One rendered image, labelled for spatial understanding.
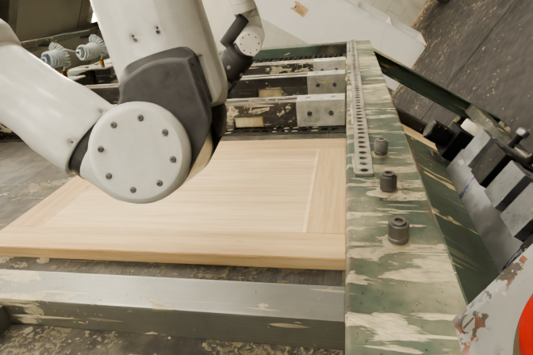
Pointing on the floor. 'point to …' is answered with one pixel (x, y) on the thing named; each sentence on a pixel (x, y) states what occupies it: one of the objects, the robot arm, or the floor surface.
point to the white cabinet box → (331, 16)
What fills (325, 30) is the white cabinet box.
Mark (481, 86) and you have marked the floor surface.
